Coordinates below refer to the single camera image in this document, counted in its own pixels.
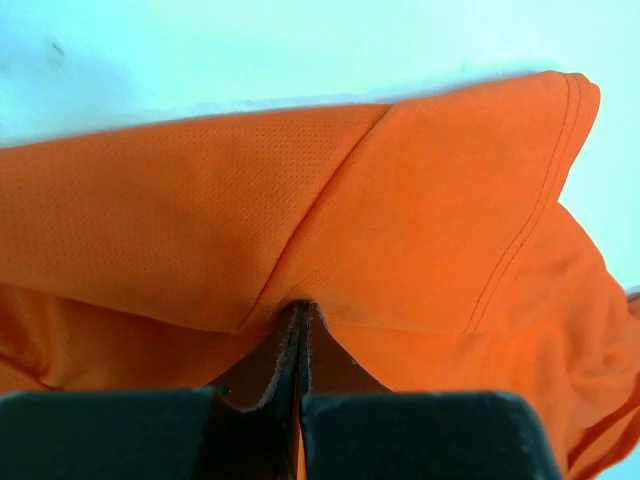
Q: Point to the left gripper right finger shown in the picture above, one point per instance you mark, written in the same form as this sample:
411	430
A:
347	417

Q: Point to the orange t shirt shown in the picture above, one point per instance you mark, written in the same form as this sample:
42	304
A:
430	232

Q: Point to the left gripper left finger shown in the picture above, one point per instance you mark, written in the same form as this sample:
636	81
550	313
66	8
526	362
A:
253	419

